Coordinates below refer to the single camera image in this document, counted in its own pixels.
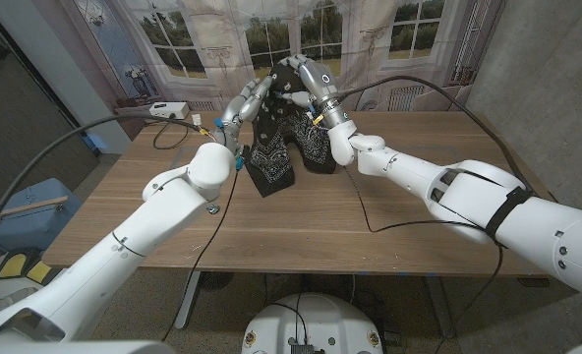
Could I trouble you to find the grey sneakers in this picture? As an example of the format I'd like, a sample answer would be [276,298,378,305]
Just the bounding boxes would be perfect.
[0,277,39,324]

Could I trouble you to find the left arm thick black cable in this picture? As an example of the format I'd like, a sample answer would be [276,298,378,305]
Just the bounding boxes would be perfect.
[0,113,218,250]

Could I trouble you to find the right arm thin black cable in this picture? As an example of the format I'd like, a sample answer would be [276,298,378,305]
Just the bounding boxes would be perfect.
[342,164,506,354]

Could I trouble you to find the arm thick black cable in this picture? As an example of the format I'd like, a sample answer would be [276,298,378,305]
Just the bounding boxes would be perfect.
[334,74,582,344]
[0,113,218,250]

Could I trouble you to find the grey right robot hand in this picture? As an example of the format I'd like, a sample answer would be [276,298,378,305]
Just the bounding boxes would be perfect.
[275,53,351,128]

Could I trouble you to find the white power box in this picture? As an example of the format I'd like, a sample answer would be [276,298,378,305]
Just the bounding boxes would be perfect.
[148,101,191,121]

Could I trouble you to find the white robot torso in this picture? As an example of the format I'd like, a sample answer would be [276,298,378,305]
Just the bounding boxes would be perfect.
[240,292,384,354]

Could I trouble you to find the printed window backdrop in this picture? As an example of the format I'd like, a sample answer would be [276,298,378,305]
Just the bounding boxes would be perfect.
[72,0,506,113]

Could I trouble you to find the black torso cable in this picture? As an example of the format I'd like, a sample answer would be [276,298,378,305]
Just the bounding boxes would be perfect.
[269,293,310,345]

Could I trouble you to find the right arm thick black cable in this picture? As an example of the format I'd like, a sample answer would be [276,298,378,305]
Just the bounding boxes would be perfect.
[334,74,582,344]

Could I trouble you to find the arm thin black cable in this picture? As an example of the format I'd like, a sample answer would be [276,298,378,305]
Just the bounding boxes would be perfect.
[160,166,241,343]
[342,164,506,354]

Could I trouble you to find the grey metal table leg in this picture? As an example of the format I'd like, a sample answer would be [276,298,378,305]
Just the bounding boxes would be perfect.
[174,269,202,330]
[424,274,457,339]

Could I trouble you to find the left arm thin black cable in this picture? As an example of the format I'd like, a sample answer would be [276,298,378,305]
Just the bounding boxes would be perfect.
[160,166,241,343]

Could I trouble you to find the black paisley bandana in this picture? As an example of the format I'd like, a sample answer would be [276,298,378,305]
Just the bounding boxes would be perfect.
[244,62,338,199]

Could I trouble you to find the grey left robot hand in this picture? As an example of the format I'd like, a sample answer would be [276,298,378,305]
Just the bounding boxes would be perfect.
[214,75,275,148]

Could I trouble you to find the black round floor object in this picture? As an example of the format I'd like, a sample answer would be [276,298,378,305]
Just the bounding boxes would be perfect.
[197,271,234,291]

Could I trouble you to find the yellow and black floor item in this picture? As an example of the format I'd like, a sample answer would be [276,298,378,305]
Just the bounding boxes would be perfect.
[0,248,51,286]

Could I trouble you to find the blue storage container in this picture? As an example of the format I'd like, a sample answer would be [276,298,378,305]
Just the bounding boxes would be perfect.
[0,177,84,253]

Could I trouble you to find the wooden bar handle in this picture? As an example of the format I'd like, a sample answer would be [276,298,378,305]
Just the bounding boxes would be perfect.
[0,195,70,222]

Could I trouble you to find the black power box cable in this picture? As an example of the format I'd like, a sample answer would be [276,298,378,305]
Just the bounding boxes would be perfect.
[151,116,190,151]

